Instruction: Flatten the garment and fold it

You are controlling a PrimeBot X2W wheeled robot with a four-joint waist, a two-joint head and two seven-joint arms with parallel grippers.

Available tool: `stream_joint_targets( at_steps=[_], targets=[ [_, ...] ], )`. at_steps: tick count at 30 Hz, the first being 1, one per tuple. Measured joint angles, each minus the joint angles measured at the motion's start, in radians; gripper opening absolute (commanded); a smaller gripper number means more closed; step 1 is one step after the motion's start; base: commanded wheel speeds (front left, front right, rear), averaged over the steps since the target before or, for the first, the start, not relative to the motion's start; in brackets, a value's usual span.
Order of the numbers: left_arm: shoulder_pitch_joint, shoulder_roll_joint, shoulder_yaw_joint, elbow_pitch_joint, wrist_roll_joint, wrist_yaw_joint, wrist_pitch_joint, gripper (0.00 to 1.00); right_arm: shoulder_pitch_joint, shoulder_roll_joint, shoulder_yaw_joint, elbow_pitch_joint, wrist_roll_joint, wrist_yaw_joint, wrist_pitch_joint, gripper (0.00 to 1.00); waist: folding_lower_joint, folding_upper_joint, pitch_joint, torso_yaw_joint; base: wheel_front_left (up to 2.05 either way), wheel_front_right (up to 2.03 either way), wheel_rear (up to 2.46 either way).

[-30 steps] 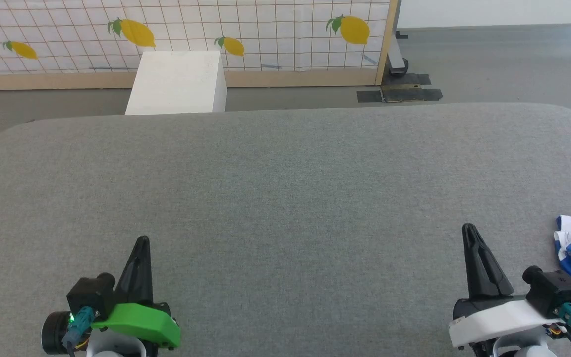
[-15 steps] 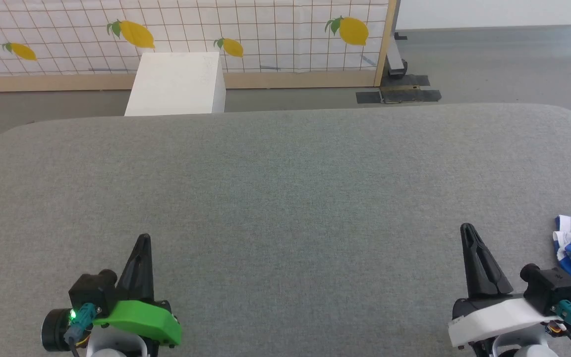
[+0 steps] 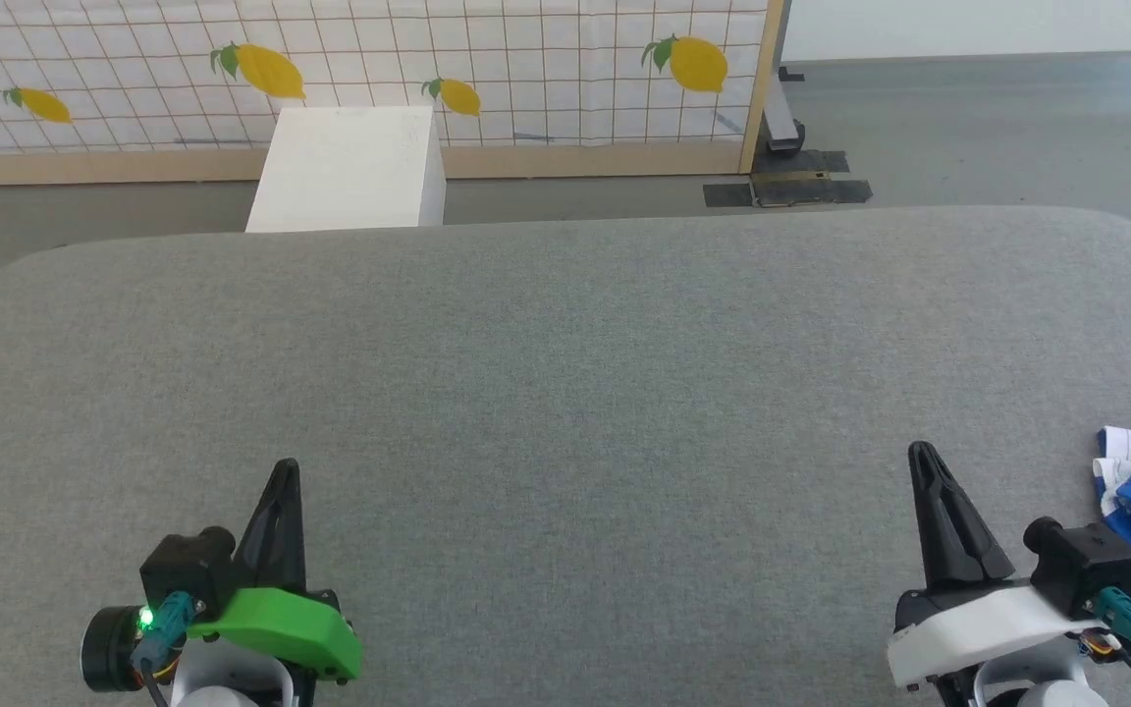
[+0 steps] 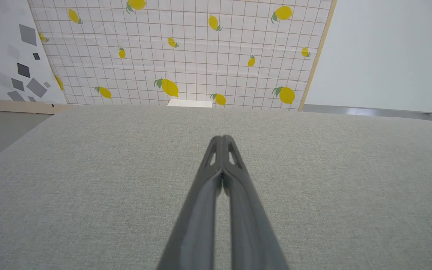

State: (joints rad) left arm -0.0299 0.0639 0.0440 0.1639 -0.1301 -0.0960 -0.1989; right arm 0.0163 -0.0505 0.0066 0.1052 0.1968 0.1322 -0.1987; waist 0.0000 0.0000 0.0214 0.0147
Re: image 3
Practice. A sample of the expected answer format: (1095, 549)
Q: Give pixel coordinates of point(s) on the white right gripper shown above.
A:
(978, 628)

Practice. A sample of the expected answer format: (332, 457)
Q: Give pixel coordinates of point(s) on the grey fabric sofa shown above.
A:
(565, 393)

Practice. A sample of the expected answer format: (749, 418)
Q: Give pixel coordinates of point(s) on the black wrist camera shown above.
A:
(1086, 570)
(188, 570)

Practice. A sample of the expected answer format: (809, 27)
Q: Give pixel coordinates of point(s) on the white box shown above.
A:
(350, 172)

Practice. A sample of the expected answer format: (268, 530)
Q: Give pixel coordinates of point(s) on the lemon print partition screen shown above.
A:
(546, 49)

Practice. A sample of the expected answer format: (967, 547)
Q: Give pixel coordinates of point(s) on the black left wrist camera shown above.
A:
(188, 570)

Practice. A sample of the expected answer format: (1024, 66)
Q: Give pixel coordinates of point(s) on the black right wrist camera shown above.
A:
(1086, 570)

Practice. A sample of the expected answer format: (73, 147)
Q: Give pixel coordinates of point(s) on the grey metal partition foot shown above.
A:
(783, 118)

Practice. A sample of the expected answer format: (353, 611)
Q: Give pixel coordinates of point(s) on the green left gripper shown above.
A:
(281, 628)

